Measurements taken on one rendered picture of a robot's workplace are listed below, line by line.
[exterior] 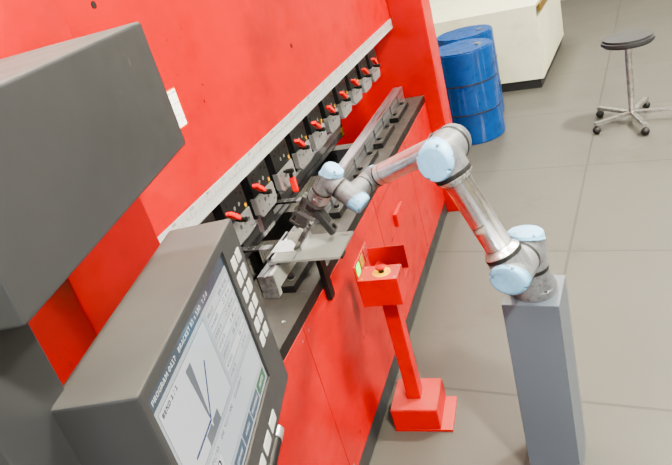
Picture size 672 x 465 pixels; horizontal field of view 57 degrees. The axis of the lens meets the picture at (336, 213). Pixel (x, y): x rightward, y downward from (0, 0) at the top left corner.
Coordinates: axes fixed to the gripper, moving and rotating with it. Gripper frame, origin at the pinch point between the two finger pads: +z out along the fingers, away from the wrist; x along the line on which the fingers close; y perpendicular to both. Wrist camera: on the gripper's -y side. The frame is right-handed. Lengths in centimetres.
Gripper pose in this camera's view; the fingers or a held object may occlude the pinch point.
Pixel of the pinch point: (300, 243)
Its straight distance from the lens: 229.8
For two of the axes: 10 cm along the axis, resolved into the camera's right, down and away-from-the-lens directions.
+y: -8.6, -5.0, 0.2
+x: -2.9, 4.7, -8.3
